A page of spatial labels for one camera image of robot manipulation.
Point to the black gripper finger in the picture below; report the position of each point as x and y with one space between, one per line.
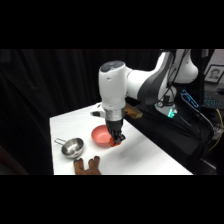
121 137
112 139

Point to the black curtain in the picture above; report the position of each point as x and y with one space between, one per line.
40 100

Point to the pink bowl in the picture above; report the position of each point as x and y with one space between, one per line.
100 136

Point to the tan wrist camera mount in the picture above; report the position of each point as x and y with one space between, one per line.
134 112

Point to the small green light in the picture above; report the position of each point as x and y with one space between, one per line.
171 113

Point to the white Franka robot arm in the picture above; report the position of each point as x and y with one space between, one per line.
115 86

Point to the black cloth-covered stand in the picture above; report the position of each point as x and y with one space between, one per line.
166 140

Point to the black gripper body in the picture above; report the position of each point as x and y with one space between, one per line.
115 126

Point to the framed portrait picture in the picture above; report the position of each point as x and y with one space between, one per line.
214 74

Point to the brown plush toy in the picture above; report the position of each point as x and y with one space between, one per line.
87 168

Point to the blue lit device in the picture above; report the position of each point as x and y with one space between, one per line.
189 98

